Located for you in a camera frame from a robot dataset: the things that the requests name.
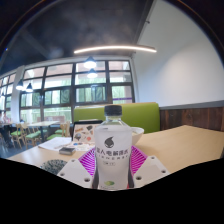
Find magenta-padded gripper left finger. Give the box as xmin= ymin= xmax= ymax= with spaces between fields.
xmin=57 ymin=147 xmax=98 ymax=189

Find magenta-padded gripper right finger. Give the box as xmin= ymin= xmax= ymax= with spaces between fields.
xmin=128 ymin=145 xmax=171 ymax=188

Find clear black-capped drink bottle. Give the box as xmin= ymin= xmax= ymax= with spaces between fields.
xmin=93 ymin=104 xmax=133 ymax=191

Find small dark box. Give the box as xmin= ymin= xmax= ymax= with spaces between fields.
xmin=58 ymin=146 xmax=77 ymax=156

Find green speckled white mug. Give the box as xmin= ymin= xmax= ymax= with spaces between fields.
xmin=39 ymin=158 xmax=69 ymax=176

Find white paper sheets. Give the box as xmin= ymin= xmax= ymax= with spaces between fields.
xmin=38 ymin=136 xmax=73 ymax=152

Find white ceramic bowl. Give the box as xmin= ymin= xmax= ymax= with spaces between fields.
xmin=130 ymin=126 xmax=145 ymax=146

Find black tablet with stickers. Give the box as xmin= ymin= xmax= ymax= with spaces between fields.
xmin=71 ymin=119 xmax=104 ymax=144

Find green upholstered bench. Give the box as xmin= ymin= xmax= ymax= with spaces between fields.
xmin=73 ymin=102 xmax=161 ymax=134

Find light wooden dining table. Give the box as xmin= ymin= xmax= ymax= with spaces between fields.
xmin=28 ymin=120 xmax=61 ymax=139

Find wooden chairs with green seats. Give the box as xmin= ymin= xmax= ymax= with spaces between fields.
xmin=9 ymin=120 xmax=73 ymax=149

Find person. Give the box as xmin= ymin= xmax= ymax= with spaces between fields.
xmin=0 ymin=109 xmax=13 ymax=148

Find long curved linear light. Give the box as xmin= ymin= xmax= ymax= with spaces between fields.
xmin=73 ymin=44 xmax=158 ymax=55

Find black-framed window wall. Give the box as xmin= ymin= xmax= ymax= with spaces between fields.
xmin=0 ymin=59 xmax=136 ymax=124

